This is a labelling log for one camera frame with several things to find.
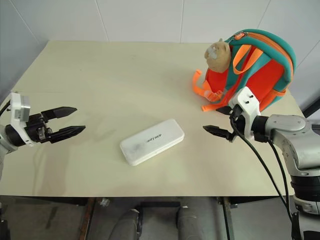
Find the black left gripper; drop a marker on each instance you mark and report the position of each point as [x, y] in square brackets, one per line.
[37, 128]

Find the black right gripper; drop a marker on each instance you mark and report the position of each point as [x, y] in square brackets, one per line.
[237, 116]

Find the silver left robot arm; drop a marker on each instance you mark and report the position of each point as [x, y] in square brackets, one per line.
[11, 137]

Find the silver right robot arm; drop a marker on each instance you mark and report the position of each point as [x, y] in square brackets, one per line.
[290, 135]

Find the teal and orange backpack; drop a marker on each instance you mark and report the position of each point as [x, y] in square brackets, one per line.
[255, 72]

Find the white rectangular case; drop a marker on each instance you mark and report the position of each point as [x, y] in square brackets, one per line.
[152, 141]

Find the tan plush bear charm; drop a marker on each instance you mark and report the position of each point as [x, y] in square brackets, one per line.
[218, 56]

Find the dark slanted bar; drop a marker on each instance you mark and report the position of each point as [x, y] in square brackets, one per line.
[311, 107]

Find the dark grey rounded shape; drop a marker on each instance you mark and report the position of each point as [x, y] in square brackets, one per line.
[128, 225]

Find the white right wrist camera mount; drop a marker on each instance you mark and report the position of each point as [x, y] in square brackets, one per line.
[246, 105]

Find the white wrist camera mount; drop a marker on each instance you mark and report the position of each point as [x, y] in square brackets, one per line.
[246, 105]
[18, 110]

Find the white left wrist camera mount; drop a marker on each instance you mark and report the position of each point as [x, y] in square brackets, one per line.
[18, 110]

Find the dark metal table frame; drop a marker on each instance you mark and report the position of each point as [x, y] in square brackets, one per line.
[226, 220]

